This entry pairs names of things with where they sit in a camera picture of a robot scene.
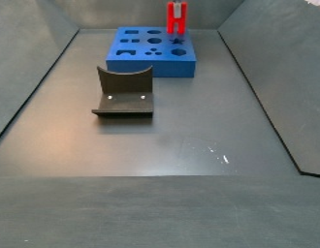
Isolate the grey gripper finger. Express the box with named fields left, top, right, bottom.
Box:
left=173, top=0, right=181, bottom=18

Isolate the red square-circle peg object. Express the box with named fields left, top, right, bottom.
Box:
left=167, top=0, right=187, bottom=35

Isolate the blue shape-sorter block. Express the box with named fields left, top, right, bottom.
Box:
left=105, top=26, right=196, bottom=78

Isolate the black curved holder stand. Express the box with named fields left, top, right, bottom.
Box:
left=92, top=67, right=153, bottom=116

